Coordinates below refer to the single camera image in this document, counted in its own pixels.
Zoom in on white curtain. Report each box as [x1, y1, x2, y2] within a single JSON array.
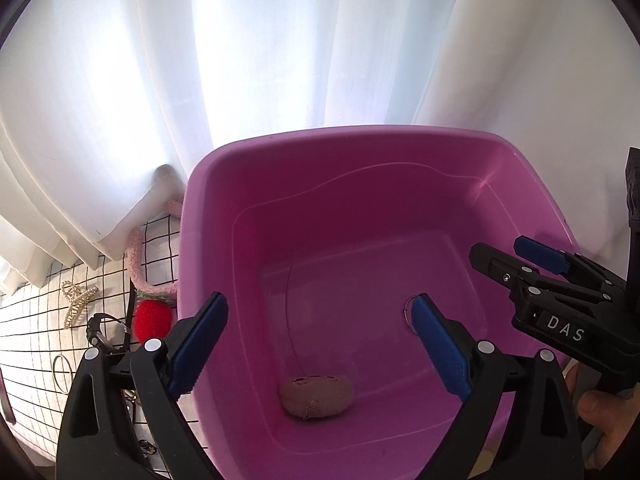
[[1, 0, 639, 294]]

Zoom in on black wrist watch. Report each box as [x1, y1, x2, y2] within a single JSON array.
[[86, 281, 137, 353]]

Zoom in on person right hand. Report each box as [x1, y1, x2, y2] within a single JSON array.
[[565, 362, 639, 470]]

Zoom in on pearl hair claw clip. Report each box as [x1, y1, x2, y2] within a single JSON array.
[[61, 281, 99, 328]]

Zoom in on pink headband red pompoms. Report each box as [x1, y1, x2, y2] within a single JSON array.
[[125, 228, 178, 344]]

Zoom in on small silver ring bracelet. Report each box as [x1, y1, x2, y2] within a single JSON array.
[[402, 294, 419, 334]]

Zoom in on pink plastic bin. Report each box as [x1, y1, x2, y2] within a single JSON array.
[[178, 126, 577, 479]]

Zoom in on white grid tablecloth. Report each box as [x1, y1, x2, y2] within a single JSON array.
[[1, 214, 180, 477]]

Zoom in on beige fluffy pompom scrunchie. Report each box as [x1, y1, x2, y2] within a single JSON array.
[[279, 375, 355, 420]]

